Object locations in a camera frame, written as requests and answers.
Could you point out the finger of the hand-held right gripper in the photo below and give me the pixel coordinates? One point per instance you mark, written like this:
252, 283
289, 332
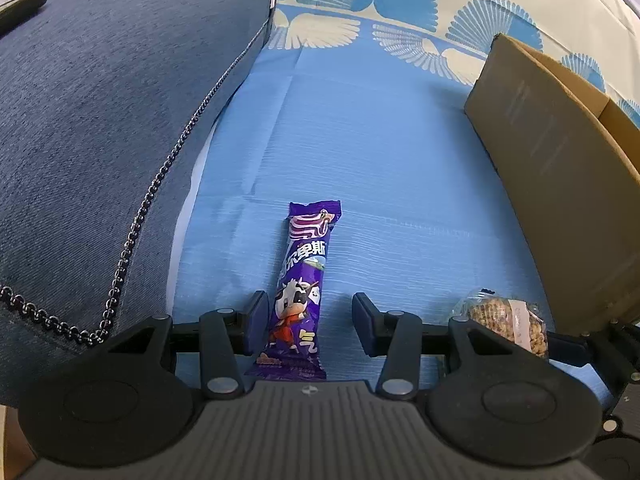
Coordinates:
567, 350
625, 332

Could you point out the blue fan-print bed sheet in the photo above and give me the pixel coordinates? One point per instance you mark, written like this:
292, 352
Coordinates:
375, 135

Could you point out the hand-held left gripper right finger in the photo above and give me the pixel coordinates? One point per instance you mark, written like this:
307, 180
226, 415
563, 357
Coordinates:
362, 320

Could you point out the black smartphone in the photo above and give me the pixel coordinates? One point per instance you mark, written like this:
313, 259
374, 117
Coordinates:
22, 7

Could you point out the purple snack packet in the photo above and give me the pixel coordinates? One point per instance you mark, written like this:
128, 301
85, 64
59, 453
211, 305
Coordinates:
300, 280

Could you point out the blue sofa cushion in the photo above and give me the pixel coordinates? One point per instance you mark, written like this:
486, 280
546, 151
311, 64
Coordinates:
100, 110

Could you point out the brown cardboard box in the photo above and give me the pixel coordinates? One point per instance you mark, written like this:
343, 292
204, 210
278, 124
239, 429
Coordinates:
550, 160

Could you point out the clear granola bar packet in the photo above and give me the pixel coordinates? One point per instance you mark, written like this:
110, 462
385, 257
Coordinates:
500, 317

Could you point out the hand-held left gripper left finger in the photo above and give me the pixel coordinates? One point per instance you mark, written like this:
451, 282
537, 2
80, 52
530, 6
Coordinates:
260, 320

